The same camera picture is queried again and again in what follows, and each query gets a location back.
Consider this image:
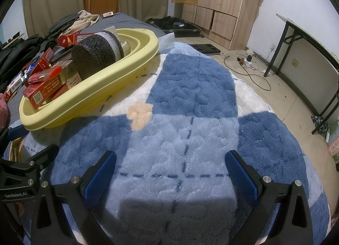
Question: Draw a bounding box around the beige tape roll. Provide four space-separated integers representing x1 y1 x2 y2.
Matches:
119 40 132 55

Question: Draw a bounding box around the woven basket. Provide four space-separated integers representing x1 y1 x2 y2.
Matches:
9 138 27 161

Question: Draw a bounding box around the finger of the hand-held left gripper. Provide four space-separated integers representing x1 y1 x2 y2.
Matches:
0 144 59 190
0 124 25 142

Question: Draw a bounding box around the yellow plastic basin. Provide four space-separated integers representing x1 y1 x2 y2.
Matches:
19 28 159 131

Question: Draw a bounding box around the black folding table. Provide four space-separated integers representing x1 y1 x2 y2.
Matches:
263 13 339 135

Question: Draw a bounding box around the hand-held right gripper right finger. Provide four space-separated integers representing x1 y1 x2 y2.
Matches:
225 150 314 245

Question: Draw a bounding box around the pink cloth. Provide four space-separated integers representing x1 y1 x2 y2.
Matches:
0 93 10 129

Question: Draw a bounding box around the red white tube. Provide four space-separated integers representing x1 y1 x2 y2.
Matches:
26 66 63 84

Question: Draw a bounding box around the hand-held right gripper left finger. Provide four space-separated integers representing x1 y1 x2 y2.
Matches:
30 150 117 245

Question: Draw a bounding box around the black round sponge grey band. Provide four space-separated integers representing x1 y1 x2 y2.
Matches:
71 30 125 81

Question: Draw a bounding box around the black floor cable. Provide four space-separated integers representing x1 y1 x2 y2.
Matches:
224 54 272 91

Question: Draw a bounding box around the dark cloth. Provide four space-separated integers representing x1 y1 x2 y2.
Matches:
311 115 330 137

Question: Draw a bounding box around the red silver-top cigarette box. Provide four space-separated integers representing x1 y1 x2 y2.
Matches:
22 81 68 110

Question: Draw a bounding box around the blue checkered fluffy blanket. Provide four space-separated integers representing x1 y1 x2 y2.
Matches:
3 40 331 245

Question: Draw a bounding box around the black floor tray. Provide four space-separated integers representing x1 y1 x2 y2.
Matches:
191 44 221 55

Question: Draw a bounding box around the beige garment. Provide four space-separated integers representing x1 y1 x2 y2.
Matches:
62 10 100 35

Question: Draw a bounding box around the dark green garment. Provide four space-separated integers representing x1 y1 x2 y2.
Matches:
44 13 82 40

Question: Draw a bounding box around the pile of red boxes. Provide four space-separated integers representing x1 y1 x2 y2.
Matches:
5 32 88 101

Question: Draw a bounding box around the black open suitcase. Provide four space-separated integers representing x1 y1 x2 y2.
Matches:
147 16 203 36

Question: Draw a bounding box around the pink package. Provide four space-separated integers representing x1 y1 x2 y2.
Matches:
327 142 339 157

